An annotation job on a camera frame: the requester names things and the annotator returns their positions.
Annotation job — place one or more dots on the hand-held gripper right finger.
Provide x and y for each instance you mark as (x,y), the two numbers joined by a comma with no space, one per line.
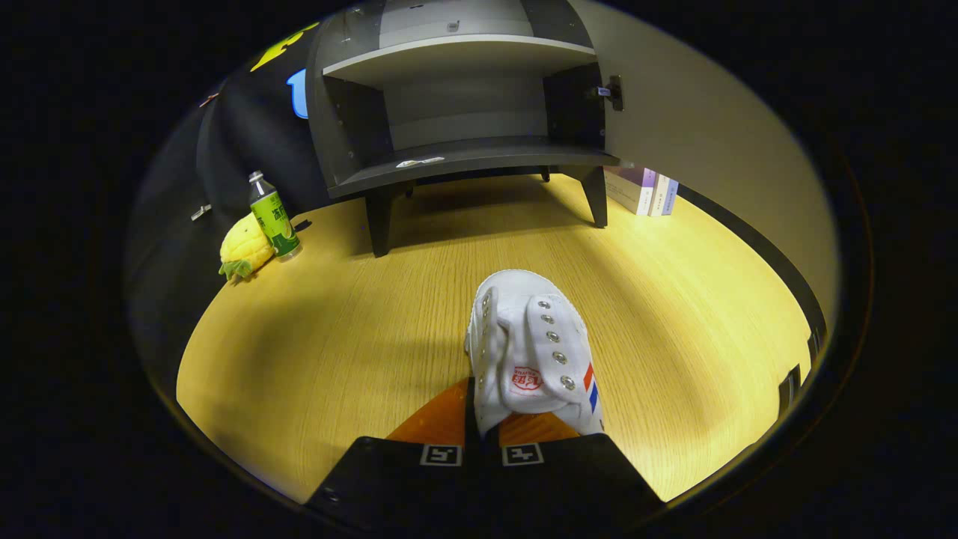
(569,479)

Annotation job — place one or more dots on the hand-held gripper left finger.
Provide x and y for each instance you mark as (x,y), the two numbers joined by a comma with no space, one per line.
(404,479)

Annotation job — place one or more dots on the white canvas shoe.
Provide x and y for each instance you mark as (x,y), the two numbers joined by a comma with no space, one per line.
(524,337)

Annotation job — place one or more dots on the dark grey shoe cabinet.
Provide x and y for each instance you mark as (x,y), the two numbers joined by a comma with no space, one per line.
(464,153)

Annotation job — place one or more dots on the beige shoe cabinet door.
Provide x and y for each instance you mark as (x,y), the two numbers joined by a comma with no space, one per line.
(711,135)

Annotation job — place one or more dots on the metal door hinge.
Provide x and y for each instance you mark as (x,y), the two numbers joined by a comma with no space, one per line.
(612,93)

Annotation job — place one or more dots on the yellow plush toy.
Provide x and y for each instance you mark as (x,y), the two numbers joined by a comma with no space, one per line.
(247,243)

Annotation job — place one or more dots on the green drink bottle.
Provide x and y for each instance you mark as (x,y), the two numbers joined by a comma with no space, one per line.
(275,221)

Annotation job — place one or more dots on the pale spine book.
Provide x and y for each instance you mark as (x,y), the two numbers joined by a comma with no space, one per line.
(658,196)

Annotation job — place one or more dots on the white clip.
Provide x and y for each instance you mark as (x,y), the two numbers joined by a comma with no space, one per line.
(200,212)

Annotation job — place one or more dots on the black backdrop cloth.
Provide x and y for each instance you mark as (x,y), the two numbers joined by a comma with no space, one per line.
(224,150)

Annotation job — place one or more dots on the red clip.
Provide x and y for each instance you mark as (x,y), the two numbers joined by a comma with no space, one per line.
(209,99)

